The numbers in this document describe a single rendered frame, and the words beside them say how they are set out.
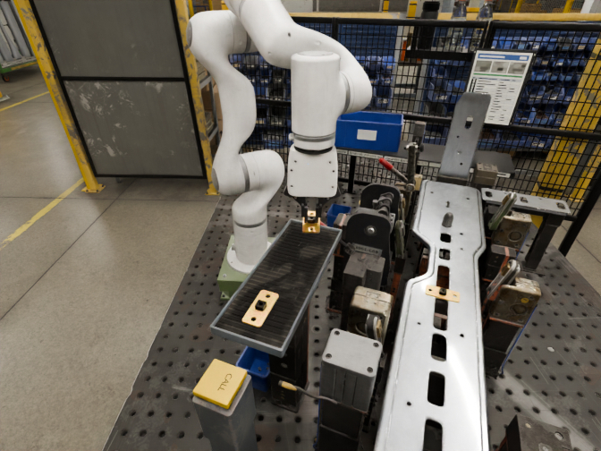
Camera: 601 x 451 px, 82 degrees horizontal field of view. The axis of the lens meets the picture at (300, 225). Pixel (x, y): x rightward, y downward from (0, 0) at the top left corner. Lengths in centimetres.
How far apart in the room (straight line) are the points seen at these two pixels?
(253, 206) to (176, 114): 225
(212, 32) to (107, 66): 249
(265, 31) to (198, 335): 92
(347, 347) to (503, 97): 139
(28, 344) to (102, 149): 189
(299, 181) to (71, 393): 178
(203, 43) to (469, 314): 93
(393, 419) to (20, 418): 185
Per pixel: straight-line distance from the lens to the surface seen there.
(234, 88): 101
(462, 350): 87
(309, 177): 69
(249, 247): 123
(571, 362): 142
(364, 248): 93
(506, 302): 104
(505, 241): 134
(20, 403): 231
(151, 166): 363
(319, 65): 61
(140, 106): 341
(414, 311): 91
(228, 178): 105
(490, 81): 177
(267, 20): 75
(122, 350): 226
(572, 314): 159
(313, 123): 63
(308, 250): 78
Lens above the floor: 165
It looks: 34 degrees down
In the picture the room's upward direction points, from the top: straight up
